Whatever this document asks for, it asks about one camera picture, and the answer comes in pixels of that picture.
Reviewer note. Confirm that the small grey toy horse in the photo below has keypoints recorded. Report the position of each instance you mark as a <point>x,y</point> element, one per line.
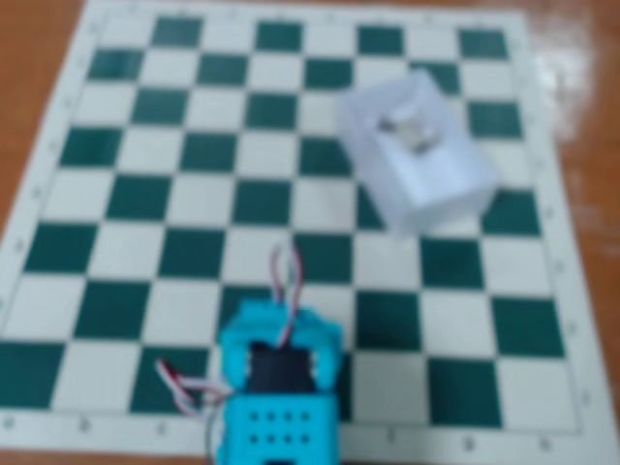
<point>407,130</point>

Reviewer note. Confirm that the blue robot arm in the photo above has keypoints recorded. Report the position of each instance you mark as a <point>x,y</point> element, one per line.
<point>278,412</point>

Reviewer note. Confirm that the white open rectangular box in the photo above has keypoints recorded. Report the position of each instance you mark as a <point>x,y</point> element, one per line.
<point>436,184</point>

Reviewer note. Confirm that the green and white chessboard mat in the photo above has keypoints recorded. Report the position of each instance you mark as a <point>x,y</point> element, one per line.
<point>271,203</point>

